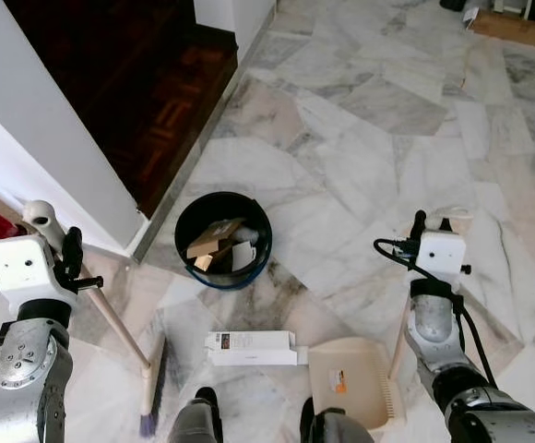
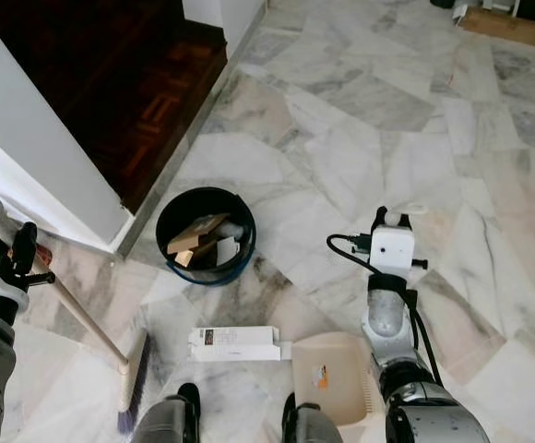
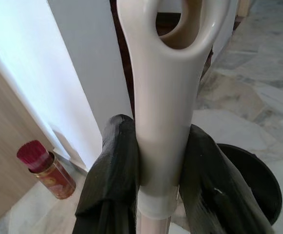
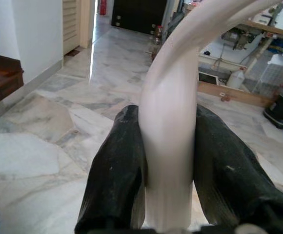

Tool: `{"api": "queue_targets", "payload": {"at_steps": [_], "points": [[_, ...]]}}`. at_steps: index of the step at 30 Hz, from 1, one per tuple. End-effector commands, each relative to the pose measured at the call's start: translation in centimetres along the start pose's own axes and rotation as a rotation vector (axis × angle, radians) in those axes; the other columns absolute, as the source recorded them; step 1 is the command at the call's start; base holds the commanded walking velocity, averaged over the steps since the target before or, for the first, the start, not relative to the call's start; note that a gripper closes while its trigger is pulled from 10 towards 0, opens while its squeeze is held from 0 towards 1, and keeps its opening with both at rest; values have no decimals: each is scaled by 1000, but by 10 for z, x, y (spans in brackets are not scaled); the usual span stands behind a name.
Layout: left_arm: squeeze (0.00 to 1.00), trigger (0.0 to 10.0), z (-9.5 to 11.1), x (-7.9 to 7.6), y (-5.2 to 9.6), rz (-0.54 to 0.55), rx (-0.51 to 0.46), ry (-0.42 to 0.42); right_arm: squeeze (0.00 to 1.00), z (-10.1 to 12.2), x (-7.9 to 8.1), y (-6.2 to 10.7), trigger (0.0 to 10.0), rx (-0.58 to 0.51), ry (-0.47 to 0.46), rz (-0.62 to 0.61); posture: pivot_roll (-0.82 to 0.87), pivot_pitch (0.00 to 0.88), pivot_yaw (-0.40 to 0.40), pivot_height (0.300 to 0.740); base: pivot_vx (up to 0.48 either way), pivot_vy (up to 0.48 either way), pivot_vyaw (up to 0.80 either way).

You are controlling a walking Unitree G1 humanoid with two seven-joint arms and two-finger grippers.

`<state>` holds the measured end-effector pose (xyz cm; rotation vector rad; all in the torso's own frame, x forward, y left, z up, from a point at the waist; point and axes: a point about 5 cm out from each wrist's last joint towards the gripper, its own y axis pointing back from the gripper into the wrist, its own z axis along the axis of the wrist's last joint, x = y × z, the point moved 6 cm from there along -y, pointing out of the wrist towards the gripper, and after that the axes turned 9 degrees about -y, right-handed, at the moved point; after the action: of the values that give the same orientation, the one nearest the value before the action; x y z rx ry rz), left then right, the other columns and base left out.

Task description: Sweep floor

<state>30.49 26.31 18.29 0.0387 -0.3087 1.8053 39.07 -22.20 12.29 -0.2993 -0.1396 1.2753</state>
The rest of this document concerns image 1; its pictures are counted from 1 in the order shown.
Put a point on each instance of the brown cardboard piece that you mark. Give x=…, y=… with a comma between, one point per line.
x=210, y=242

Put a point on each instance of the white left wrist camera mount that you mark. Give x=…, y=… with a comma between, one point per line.
x=23, y=268

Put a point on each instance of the grey robot leg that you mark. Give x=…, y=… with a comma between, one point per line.
x=196, y=423
x=337, y=426

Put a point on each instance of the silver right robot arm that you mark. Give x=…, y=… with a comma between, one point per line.
x=452, y=369

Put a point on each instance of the flat brown cardboard sheet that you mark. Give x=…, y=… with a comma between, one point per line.
x=517, y=29

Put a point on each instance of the grey right robot leg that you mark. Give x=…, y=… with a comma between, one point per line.
x=337, y=426

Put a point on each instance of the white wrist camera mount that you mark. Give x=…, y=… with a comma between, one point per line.
x=440, y=257
x=23, y=268

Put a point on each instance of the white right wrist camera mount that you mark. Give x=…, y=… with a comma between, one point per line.
x=440, y=257

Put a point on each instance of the black round bucket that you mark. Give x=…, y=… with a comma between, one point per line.
x=249, y=208

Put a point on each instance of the long white carton box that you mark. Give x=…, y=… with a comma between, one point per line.
x=254, y=349

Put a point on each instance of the grey left robot leg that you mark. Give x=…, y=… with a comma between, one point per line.
x=196, y=423

